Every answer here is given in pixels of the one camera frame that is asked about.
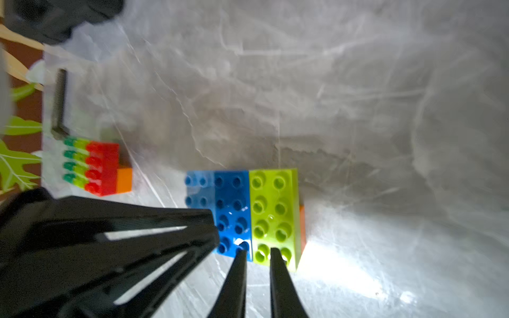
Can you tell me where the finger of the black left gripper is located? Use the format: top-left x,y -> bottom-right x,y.
1,188 -> 215,262
1,225 -> 219,317

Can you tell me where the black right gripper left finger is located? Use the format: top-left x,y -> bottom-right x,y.
208,250 -> 247,318

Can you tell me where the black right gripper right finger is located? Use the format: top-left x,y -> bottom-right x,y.
270,248 -> 308,318

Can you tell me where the dark green lego brick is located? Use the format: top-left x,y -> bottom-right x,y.
63,136 -> 78,184

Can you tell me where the orange upturned lego brick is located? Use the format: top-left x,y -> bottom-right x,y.
300,205 -> 307,253

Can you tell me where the lime green long lego brick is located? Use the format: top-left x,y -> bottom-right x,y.
73,138 -> 90,186

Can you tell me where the red lego brick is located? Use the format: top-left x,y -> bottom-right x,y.
84,141 -> 119,197

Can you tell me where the dark blue upturned lego brick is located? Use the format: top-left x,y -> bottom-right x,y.
213,170 -> 253,262

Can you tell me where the light blue lego brick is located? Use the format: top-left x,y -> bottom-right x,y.
184,170 -> 216,212

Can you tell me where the grey allen key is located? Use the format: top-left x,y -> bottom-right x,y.
51,69 -> 69,140

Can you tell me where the black plastic tool case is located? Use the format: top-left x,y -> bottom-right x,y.
3,0 -> 125,45

